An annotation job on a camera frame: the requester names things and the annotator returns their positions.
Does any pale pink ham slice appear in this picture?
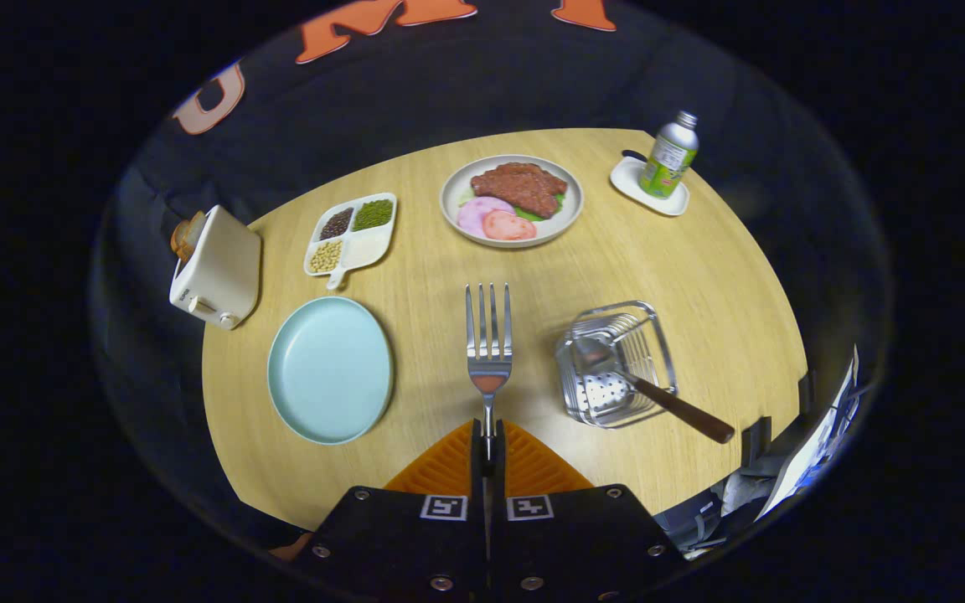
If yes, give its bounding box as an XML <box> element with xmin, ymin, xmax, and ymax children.
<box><xmin>457</xmin><ymin>196</ymin><xmax>517</xmax><ymax>238</ymax></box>

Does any white square saucer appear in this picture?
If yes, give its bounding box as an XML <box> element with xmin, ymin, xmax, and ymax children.
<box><xmin>610</xmin><ymin>156</ymin><xmax>691</xmax><ymax>218</ymax></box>

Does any toasted bread slice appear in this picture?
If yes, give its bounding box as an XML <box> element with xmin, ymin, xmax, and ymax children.
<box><xmin>170</xmin><ymin>210</ymin><xmax>207</xmax><ymax>262</ymax></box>

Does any green mung beans pile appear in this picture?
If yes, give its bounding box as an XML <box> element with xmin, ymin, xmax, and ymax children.
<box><xmin>353</xmin><ymin>198</ymin><xmax>395</xmax><ymax>232</ymax></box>

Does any beige round dinner plate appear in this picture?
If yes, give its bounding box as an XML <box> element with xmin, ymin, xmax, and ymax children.
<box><xmin>439</xmin><ymin>155</ymin><xmax>585</xmax><ymax>250</ymax></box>

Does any green label metal bottle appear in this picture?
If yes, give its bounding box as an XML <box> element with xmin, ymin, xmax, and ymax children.
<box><xmin>638</xmin><ymin>111</ymin><xmax>699</xmax><ymax>200</ymax></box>

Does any brown steak piece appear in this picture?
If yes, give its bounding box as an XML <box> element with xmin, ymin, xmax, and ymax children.
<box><xmin>471</xmin><ymin>162</ymin><xmax>569</xmax><ymax>219</ymax></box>

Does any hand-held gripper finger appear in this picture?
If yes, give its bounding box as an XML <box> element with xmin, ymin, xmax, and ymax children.
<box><xmin>487</xmin><ymin>419</ymin><xmax>689</xmax><ymax>603</ymax></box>
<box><xmin>298</xmin><ymin>419</ymin><xmax>488</xmax><ymax>603</ymax></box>

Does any metal wire cutlery basket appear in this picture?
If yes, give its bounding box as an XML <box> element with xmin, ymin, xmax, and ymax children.
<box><xmin>555</xmin><ymin>300</ymin><xmax>679</xmax><ymax>430</ymax></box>

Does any light blue round plate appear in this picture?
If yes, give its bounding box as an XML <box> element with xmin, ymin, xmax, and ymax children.
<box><xmin>267</xmin><ymin>296</ymin><xmax>395</xmax><ymax>446</ymax></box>

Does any green lettuce leaf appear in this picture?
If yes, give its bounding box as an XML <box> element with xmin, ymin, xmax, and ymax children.
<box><xmin>516</xmin><ymin>191</ymin><xmax>567</xmax><ymax>223</ymax></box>

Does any metal spoon brown handle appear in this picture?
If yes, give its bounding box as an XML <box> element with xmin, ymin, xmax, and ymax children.
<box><xmin>570</xmin><ymin>333</ymin><xmax>736</xmax><ymax>446</ymax></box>

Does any reddish pink ham slice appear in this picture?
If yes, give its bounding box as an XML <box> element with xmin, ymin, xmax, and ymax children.
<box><xmin>482</xmin><ymin>209</ymin><xmax>539</xmax><ymax>242</ymax></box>

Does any white divided snack tray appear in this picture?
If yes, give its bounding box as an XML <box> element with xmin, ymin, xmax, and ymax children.
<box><xmin>303</xmin><ymin>193</ymin><xmax>398</xmax><ymax>291</ymax></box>

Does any cream white toaster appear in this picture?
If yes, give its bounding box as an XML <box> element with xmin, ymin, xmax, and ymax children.
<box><xmin>169</xmin><ymin>205</ymin><xmax>263</xmax><ymax>331</ymax></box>

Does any metal fork brown handle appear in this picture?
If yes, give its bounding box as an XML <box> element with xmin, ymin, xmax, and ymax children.
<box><xmin>463</xmin><ymin>281</ymin><xmax>514</xmax><ymax>461</ymax></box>

